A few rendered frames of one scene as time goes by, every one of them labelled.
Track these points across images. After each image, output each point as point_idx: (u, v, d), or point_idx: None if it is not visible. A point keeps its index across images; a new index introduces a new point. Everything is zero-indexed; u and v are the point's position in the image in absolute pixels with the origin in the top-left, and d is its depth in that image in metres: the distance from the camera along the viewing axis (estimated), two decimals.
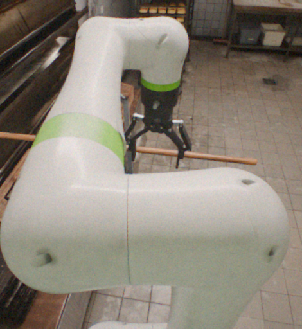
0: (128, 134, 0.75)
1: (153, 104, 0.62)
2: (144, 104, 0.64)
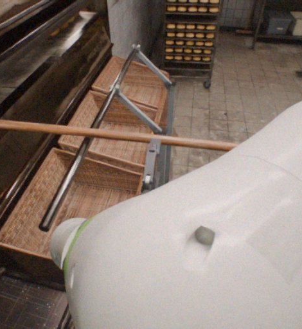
0: (146, 160, 0.69)
1: None
2: None
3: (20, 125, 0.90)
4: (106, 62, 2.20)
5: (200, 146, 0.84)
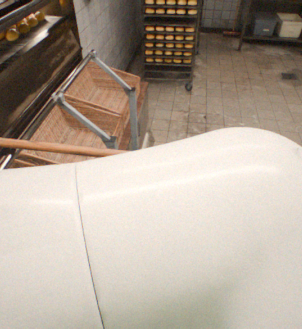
0: None
1: None
2: None
3: (9, 142, 0.85)
4: (76, 65, 2.18)
5: None
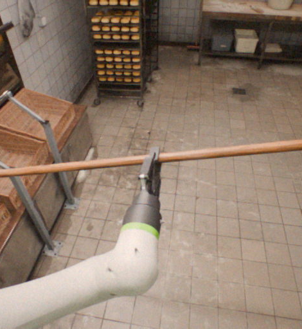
0: (143, 166, 0.74)
1: (122, 221, 0.66)
2: (126, 209, 0.65)
3: (26, 170, 0.94)
4: (17, 93, 2.46)
5: (198, 157, 0.77)
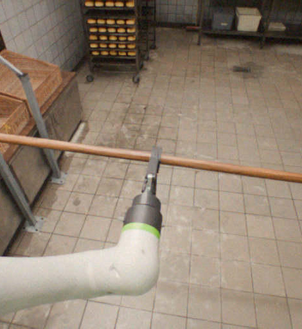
0: (148, 165, 0.73)
1: (122, 218, 0.65)
2: (130, 207, 0.64)
3: (6, 138, 0.84)
4: None
5: (198, 166, 0.79)
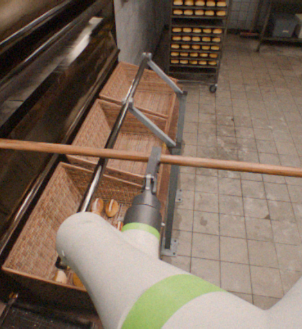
0: (147, 165, 0.73)
1: (121, 218, 0.65)
2: (130, 207, 0.65)
3: (8, 143, 0.85)
4: (112, 67, 2.15)
5: (198, 164, 0.79)
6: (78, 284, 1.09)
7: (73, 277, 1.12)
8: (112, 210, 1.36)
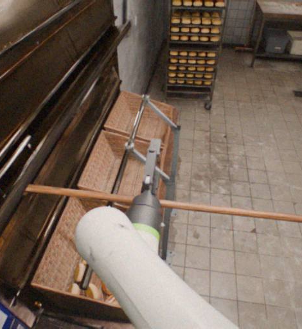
0: (146, 160, 0.69)
1: None
2: (129, 208, 0.65)
3: (37, 189, 1.10)
4: (115, 96, 2.40)
5: (184, 208, 1.04)
6: (89, 294, 1.34)
7: None
8: None
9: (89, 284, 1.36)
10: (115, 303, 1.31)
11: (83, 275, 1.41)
